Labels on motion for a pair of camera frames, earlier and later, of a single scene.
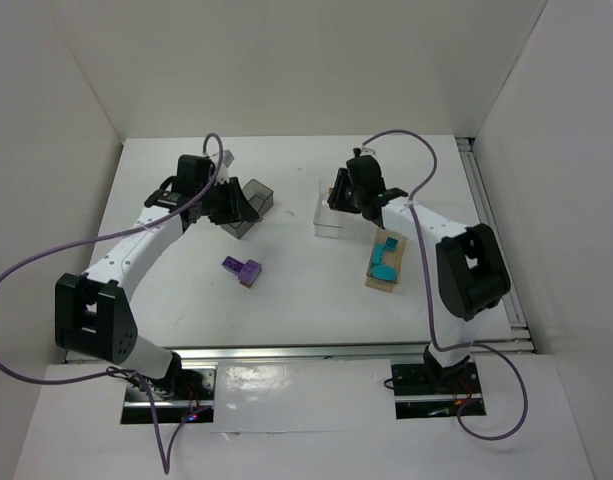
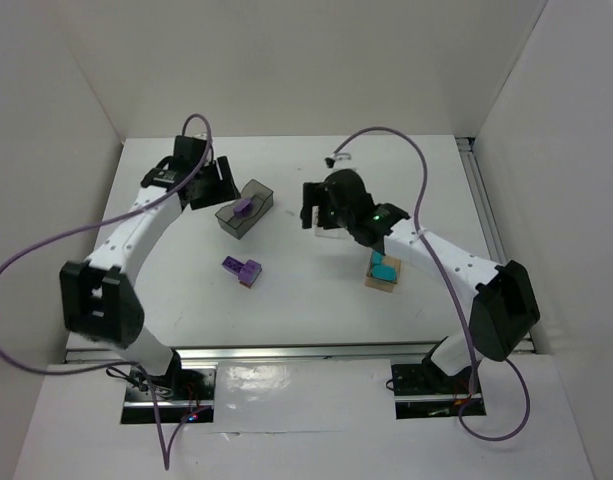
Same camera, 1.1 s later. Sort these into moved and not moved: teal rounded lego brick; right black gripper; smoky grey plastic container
Moved: right black gripper
Not moved: smoky grey plastic container; teal rounded lego brick
